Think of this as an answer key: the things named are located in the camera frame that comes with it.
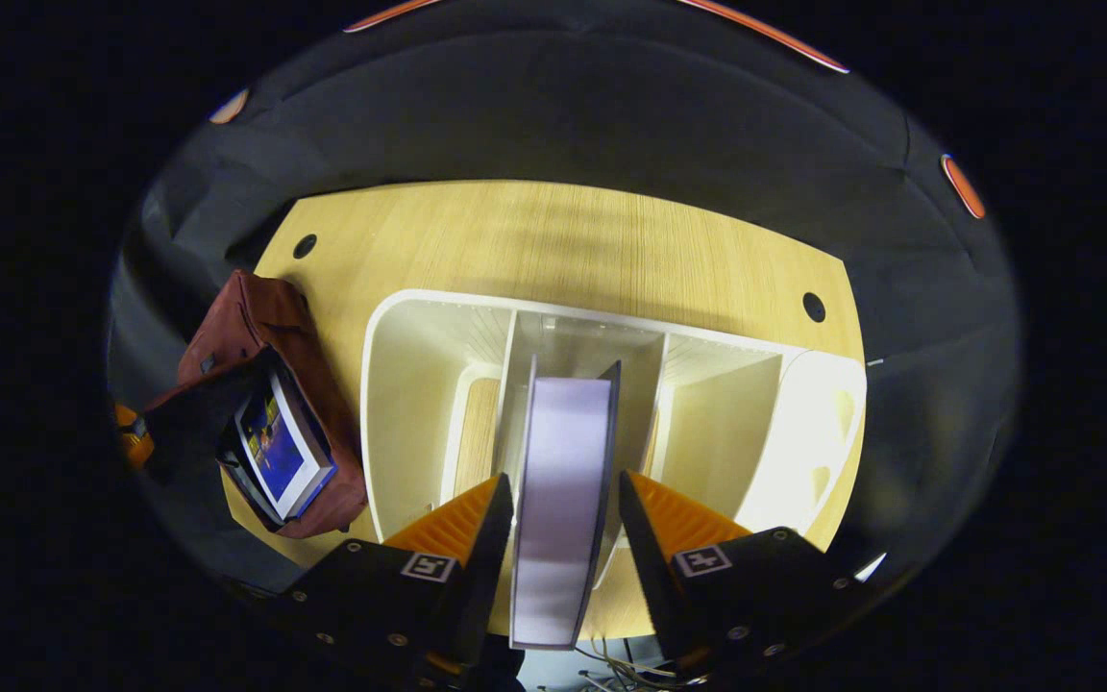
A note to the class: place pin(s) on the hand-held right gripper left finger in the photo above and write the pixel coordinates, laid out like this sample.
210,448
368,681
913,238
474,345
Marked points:
491,567

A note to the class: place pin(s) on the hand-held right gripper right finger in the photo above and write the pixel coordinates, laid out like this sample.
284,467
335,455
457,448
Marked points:
650,567

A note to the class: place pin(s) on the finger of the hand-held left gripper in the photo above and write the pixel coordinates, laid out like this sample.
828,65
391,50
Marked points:
134,442

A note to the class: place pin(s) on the portrait cover book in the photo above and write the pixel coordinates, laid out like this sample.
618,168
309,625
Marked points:
563,500

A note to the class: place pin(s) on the blue picture cover book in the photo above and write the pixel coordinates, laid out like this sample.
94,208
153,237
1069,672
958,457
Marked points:
280,452

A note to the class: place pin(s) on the white bookshelf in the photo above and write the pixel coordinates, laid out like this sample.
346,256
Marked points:
419,404

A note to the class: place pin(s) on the maroon schoolbag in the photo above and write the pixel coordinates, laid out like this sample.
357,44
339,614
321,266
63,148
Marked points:
265,312

